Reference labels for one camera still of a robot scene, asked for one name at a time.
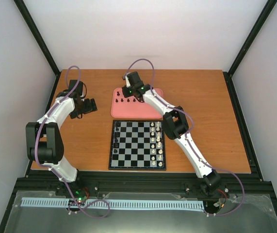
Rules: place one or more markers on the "black aluminium frame rail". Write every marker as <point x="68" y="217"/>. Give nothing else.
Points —
<point x="184" y="184"/>

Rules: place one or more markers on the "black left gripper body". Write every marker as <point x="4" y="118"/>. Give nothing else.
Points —
<point x="84" y="108"/>

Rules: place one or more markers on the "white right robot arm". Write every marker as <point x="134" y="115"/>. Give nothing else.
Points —
<point x="175" y="127"/>

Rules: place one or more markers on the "black and white chessboard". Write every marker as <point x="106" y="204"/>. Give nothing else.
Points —
<point x="134" y="146"/>

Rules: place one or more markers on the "light blue slotted cable duct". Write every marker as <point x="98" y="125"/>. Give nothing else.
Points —
<point x="186" y="205"/>

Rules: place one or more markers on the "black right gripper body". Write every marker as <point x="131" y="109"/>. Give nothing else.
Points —
<point x="126" y="94"/>

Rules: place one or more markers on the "pink plastic tray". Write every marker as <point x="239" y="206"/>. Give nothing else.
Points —
<point x="135" y="110"/>

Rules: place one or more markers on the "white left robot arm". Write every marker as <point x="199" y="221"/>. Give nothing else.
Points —
<point x="43" y="137"/>

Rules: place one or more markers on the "white chess pieces row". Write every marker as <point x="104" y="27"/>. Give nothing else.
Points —
<point x="156" y="145"/>

